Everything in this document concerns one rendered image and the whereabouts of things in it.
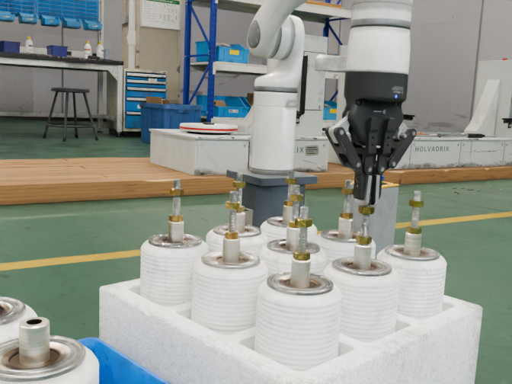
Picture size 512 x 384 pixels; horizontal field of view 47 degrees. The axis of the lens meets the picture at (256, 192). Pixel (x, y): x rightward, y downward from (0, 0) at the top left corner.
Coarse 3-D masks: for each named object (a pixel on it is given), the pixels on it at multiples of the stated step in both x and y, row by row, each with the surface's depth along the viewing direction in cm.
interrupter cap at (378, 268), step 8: (336, 264) 75; (344, 264) 75; (352, 264) 76; (376, 264) 76; (384, 264) 76; (344, 272) 72; (352, 272) 72; (360, 272) 71; (368, 272) 72; (376, 272) 72; (384, 272) 72
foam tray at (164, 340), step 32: (128, 288) 85; (128, 320) 79; (160, 320) 74; (416, 320) 77; (448, 320) 78; (480, 320) 84; (128, 352) 80; (160, 352) 74; (192, 352) 70; (224, 352) 65; (256, 352) 65; (352, 352) 66; (384, 352) 67; (416, 352) 72; (448, 352) 78
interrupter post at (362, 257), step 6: (354, 246) 74; (360, 246) 74; (366, 246) 73; (372, 246) 74; (354, 252) 74; (360, 252) 74; (366, 252) 73; (354, 258) 74; (360, 258) 74; (366, 258) 74; (354, 264) 74; (360, 264) 74; (366, 264) 74
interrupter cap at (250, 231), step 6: (216, 228) 92; (222, 228) 92; (228, 228) 93; (246, 228) 93; (252, 228) 93; (258, 228) 93; (222, 234) 88; (240, 234) 89; (246, 234) 88; (252, 234) 89; (258, 234) 90
